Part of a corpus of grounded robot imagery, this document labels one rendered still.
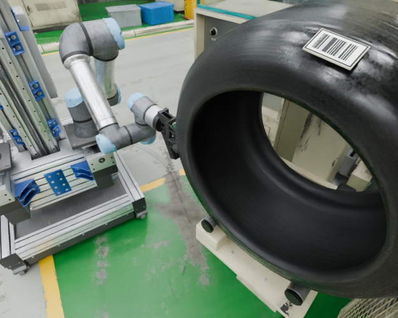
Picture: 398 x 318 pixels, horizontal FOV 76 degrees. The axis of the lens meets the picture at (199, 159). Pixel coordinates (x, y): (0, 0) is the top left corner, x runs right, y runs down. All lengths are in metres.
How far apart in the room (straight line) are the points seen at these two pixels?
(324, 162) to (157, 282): 1.19
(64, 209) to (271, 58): 1.67
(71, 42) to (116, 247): 1.26
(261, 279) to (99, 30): 0.99
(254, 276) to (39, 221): 1.42
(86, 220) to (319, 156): 1.36
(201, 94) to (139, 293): 1.37
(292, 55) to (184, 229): 1.58
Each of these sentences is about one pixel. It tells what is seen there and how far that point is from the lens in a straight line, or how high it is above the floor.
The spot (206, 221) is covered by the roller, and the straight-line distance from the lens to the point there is 0.76.
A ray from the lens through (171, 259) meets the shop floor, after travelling 1.74.
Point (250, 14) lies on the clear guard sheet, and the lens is 1.21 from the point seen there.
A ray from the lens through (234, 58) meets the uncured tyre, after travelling 0.42.
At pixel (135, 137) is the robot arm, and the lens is 0.96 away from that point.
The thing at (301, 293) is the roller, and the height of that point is 0.92.
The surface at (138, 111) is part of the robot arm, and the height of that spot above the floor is 1.09.
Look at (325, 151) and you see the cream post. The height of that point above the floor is 1.05.
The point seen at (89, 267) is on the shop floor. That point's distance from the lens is 1.83.
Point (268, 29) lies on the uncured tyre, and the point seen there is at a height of 1.45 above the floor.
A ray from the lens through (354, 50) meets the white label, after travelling 0.36.
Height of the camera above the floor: 1.55
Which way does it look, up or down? 43 degrees down
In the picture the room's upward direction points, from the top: straight up
